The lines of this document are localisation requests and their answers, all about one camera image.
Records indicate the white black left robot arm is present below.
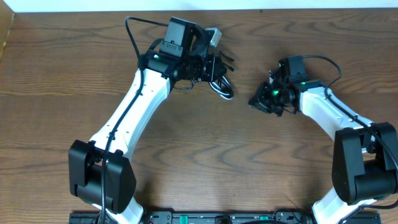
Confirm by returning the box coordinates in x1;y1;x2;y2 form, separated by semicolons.
68;17;226;223

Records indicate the black USB cable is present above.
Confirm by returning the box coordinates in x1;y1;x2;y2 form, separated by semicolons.
208;51;236;100

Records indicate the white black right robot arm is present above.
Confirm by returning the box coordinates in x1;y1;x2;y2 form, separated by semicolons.
248;55;397;223

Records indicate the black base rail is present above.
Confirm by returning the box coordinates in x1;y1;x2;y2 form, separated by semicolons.
68;210;382;224

